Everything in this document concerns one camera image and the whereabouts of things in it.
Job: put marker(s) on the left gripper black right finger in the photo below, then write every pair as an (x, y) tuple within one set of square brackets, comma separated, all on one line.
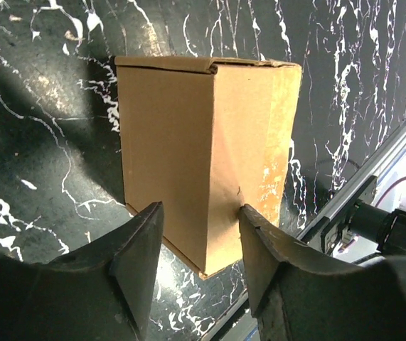
[(298, 293)]

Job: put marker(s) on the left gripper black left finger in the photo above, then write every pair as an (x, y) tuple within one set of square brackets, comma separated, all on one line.
[(101, 291)]

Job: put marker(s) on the brown cardboard express box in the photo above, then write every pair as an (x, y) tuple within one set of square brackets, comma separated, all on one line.
[(205, 136)]

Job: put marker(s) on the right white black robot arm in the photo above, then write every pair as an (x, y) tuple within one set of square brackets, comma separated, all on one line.
[(386, 229)]

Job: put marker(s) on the black marble pattern mat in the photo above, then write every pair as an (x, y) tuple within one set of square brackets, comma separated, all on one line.
[(61, 177)]

